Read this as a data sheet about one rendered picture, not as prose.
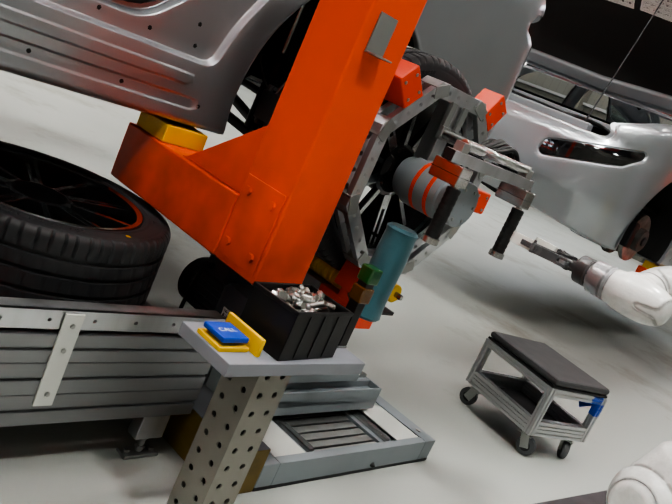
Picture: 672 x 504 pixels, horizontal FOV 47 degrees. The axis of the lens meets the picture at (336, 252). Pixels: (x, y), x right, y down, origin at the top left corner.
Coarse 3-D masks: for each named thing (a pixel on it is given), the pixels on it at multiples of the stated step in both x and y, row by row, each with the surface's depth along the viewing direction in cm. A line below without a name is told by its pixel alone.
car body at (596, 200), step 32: (512, 96) 484; (576, 96) 691; (608, 96) 542; (512, 128) 462; (544, 128) 451; (576, 128) 451; (608, 128) 542; (640, 128) 444; (544, 160) 450; (576, 160) 444; (608, 160) 441; (640, 160) 445; (544, 192) 453; (576, 192) 446; (608, 192) 445; (640, 192) 450; (576, 224) 453; (608, 224) 453; (640, 224) 488; (640, 256) 534
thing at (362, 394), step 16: (288, 384) 224; (304, 384) 230; (320, 384) 235; (336, 384) 241; (352, 384) 248; (368, 384) 254; (288, 400) 219; (304, 400) 224; (320, 400) 230; (336, 400) 236; (352, 400) 242; (368, 400) 249
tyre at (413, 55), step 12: (408, 48) 211; (408, 60) 200; (420, 60) 202; (432, 60) 205; (444, 60) 210; (420, 72) 203; (432, 72) 206; (444, 72) 210; (456, 72) 214; (456, 84) 216; (336, 228) 209; (420, 228) 237; (324, 240) 208; (336, 240) 211; (324, 252) 210; (336, 252) 213; (336, 264) 216
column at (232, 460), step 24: (240, 384) 164; (264, 384) 163; (216, 408) 168; (240, 408) 163; (264, 408) 167; (216, 432) 167; (240, 432) 165; (264, 432) 171; (192, 456) 171; (216, 456) 166; (240, 456) 169; (192, 480) 170; (216, 480) 167; (240, 480) 173
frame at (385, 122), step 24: (432, 96) 199; (456, 96) 204; (384, 120) 190; (480, 120) 216; (360, 168) 192; (360, 192) 195; (336, 216) 202; (360, 216) 200; (360, 240) 205; (360, 264) 209; (408, 264) 225
